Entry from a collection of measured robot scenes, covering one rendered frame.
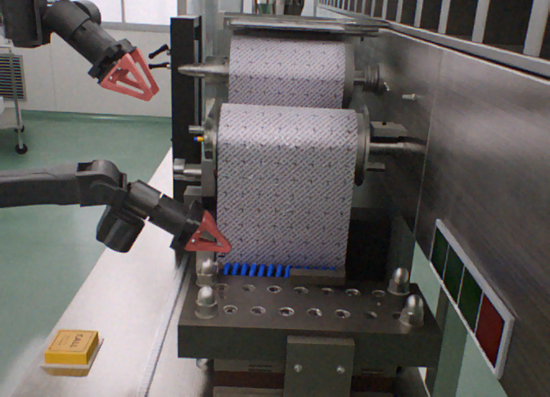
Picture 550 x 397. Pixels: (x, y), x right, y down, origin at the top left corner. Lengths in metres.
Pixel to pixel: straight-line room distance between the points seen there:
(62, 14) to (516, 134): 0.70
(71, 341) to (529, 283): 0.75
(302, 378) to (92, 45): 0.62
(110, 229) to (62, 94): 6.02
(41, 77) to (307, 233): 6.20
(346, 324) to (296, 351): 0.09
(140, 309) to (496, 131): 0.77
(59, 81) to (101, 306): 5.91
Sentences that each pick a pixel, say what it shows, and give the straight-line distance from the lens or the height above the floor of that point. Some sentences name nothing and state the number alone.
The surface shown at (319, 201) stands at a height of 1.16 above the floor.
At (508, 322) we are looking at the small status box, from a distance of 0.59.
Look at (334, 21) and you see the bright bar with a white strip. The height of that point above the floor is 1.45.
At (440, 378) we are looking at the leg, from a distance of 1.38.
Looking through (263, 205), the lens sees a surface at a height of 1.15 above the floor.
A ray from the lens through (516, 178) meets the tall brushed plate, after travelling 0.59.
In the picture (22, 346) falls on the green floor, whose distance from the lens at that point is 2.74.
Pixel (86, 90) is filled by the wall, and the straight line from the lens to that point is 6.90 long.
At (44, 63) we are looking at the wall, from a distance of 7.01.
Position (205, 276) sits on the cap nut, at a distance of 0.95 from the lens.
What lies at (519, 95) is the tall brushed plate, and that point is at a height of 1.42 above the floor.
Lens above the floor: 1.50
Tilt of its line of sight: 20 degrees down
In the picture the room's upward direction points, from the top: 3 degrees clockwise
